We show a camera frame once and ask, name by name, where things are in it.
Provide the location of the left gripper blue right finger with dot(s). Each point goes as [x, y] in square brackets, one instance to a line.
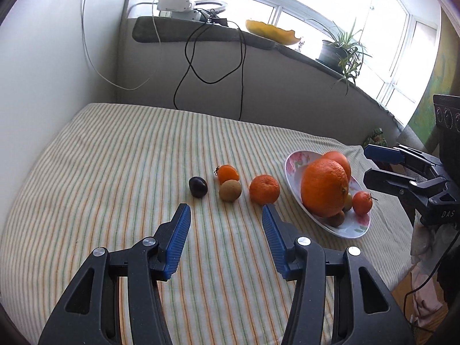
[281, 237]

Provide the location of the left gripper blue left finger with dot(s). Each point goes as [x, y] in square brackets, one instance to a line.
[171, 241]

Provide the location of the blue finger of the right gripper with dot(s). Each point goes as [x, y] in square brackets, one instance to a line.
[389, 183]
[384, 154]

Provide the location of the small mandarin with stem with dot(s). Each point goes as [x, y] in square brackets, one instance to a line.
[362, 202]

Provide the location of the large smooth orange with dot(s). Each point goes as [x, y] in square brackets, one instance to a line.
[341, 159]

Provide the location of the brown kiwi-like fruit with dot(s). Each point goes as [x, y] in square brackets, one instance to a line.
[336, 220]

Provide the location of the floral white plate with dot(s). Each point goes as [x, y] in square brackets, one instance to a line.
[354, 226]

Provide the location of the large dimpled orange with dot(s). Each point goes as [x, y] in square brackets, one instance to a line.
[324, 187]

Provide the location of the yellow green fruit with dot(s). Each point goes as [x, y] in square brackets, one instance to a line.
[348, 203]

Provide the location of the dark plum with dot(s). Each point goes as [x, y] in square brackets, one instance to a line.
[198, 187]

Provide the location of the brown longan fruit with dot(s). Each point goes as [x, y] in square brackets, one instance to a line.
[230, 190]

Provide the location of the small orange tomato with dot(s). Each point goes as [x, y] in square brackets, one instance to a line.
[225, 173]

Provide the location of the striped tablecloth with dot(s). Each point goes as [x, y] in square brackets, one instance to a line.
[115, 173]

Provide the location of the potted spider plant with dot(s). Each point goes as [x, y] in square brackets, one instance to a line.
[343, 52]

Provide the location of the yellow bowl on sill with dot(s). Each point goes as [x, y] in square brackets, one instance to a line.
[274, 33]

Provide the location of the white power strip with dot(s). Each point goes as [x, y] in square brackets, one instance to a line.
[179, 9]

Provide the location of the right camera box black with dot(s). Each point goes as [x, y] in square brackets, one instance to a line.
[447, 122]

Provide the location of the ring light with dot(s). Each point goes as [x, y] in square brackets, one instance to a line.
[209, 8]

